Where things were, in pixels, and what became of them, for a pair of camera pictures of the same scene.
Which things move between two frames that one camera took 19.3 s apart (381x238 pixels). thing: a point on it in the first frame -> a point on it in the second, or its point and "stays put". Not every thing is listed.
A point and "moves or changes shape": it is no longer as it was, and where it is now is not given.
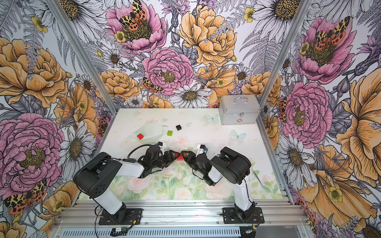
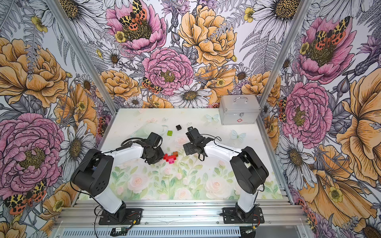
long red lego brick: [180, 157] moves or changes shape
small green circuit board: [118, 231] stays put
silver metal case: [239, 109] stays put
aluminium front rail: [182, 214] stays put
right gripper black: [190, 157] -> [188, 145]
